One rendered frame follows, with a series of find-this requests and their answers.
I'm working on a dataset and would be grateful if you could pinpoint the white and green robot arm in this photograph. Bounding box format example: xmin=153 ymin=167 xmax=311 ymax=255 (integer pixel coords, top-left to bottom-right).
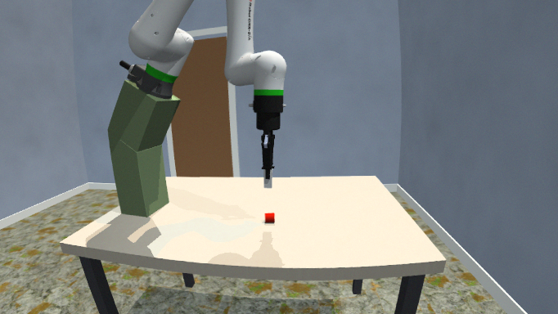
xmin=119 ymin=0 xmax=286 ymax=114

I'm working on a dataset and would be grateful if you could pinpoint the red short cylinder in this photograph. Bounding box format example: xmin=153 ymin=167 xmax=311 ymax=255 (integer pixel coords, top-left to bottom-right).
xmin=265 ymin=213 xmax=275 ymax=222

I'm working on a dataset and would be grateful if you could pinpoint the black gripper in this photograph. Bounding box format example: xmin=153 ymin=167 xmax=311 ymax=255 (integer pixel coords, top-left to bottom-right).
xmin=256 ymin=113 xmax=281 ymax=189

